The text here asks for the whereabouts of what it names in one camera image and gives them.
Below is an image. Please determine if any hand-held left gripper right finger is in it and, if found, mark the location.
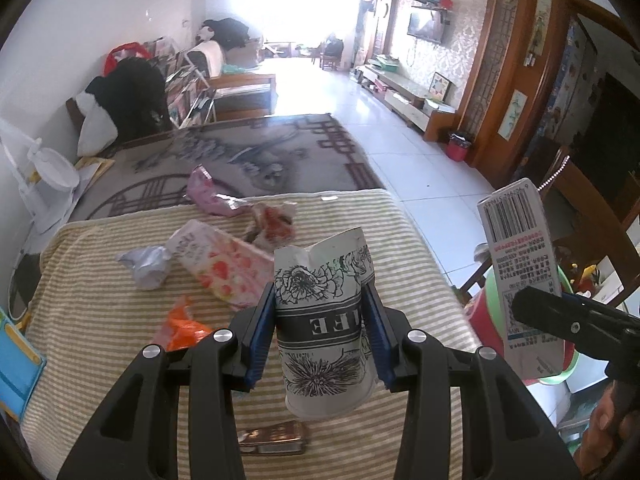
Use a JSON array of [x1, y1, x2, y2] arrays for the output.
[[361, 285, 583, 480]]

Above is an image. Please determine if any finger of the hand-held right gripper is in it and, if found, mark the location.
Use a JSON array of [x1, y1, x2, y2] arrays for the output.
[[511, 286, 626, 361]]

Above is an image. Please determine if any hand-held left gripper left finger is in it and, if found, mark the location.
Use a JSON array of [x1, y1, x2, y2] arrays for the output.
[[56, 282, 277, 480]]

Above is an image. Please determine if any green trash bin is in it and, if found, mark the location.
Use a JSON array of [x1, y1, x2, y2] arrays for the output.
[[465, 265, 581, 386]]

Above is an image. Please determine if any floral print paper cup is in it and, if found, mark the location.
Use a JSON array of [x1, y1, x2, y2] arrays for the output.
[[272, 226, 378, 421]]

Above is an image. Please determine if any white blue toothpaste box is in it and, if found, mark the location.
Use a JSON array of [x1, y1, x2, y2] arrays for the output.
[[476, 178, 568, 380]]

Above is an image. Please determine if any red white wrapper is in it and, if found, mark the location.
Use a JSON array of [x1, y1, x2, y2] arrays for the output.
[[245, 201, 298, 247]]

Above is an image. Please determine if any pink plastic wrapper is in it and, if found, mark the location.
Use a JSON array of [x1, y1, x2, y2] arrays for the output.
[[186, 165, 251, 218]]

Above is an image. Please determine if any person's right hand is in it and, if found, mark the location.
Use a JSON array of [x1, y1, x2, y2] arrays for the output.
[[575, 391, 632, 479]]

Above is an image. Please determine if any yellow toy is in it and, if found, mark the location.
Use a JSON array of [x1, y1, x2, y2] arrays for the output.
[[575, 262, 601, 293]]

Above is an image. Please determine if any orange plastic bag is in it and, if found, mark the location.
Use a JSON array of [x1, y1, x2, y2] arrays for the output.
[[150, 296, 213, 353]]

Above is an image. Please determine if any strawberry print carton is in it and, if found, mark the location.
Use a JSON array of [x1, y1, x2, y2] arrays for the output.
[[165, 219, 275, 311]]

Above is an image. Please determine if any brown foil packet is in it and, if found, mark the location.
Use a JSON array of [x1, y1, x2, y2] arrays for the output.
[[237, 421, 308, 456]]

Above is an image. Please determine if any carved wooden dining chair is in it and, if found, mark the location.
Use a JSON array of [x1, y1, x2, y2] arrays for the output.
[[457, 146, 640, 311]]

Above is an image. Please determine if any crumpled silver wrapper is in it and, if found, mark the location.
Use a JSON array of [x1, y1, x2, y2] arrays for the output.
[[116, 245, 172, 292]]

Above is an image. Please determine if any beige striped cloth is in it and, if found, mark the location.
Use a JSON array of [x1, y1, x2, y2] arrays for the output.
[[20, 187, 483, 480]]

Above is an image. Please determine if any red waste bin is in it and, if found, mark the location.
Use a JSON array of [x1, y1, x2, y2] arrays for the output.
[[446, 131, 475, 162]]

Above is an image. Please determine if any grey patterned blanket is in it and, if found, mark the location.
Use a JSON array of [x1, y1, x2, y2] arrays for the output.
[[70, 112, 388, 221]]

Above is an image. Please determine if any blue printed curtain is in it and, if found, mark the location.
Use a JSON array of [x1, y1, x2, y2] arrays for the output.
[[537, 15, 601, 161]]

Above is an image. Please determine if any yellow edged booklet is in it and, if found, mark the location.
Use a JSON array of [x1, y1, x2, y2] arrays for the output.
[[74, 156, 116, 186]]

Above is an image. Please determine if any wooden sofa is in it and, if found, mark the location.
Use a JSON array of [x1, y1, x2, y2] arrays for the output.
[[187, 40, 277, 122]]

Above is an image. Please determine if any blue plastic board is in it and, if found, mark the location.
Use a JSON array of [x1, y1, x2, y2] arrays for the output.
[[0, 305, 47, 421]]

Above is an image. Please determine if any wooden television cabinet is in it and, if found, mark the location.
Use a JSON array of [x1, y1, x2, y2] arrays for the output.
[[360, 57, 458, 143]]

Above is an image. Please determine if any framed star picture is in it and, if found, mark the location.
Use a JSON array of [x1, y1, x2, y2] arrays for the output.
[[429, 72, 452, 103]]

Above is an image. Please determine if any metal rack with posters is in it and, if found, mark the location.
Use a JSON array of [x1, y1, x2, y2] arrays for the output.
[[147, 36, 217, 128]]

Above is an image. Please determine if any white plastic bag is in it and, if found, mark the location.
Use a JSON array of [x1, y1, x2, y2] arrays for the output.
[[76, 92, 121, 157]]

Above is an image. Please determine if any white standing fan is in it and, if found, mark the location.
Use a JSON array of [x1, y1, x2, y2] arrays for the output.
[[0, 119, 81, 233]]

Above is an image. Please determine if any white towel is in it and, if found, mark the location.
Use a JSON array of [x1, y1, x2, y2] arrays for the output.
[[187, 40, 223, 77]]

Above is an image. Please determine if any wooden chair with clothes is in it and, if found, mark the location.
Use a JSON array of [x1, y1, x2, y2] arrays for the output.
[[312, 32, 346, 71]]

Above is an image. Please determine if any black clothes pile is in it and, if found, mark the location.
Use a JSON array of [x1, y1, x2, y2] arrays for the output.
[[204, 17, 249, 51]]

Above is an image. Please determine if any red plastic bag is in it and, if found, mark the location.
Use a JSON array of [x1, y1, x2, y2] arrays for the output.
[[103, 42, 151, 76]]

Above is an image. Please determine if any white beaded cord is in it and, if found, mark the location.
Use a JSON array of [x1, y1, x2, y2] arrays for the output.
[[537, 155, 572, 193]]

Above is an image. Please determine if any small wall scroll picture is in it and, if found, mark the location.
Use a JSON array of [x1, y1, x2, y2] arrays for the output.
[[497, 90, 528, 142]]

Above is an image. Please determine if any long wall scroll picture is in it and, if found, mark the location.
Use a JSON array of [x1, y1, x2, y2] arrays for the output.
[[525, 0, 553, 67]]

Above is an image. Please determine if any wall mounted television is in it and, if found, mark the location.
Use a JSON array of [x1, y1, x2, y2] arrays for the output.
[[407, 11, 446, 44]]

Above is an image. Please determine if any wall shelf with items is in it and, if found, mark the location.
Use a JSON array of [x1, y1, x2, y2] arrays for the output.
[[407, 0, 455, 13]]

